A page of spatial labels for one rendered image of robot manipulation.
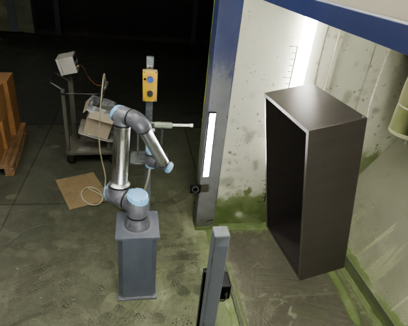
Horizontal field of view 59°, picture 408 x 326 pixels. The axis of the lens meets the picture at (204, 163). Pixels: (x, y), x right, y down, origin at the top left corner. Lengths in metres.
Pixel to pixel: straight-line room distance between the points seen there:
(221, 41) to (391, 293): 2.33
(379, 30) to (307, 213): 1.49
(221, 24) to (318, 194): 1.42
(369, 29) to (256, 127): 2.22
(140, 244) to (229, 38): 1.65
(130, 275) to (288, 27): 2.22
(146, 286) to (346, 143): 1.80
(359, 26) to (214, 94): 2.00
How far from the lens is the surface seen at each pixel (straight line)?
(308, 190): 2.21
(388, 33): 1.00
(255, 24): 2.91
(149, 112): 3.19
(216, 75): 2.93
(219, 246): 1.15
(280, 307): 3.12
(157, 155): 2.61
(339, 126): 2.08
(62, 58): 4.52
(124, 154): 2.50
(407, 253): 3.33
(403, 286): 3.26
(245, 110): 3.08
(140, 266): 2.81
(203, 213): 3.55
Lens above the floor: 2.37
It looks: 29 degrees down
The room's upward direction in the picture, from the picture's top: 6 degrees clockwise
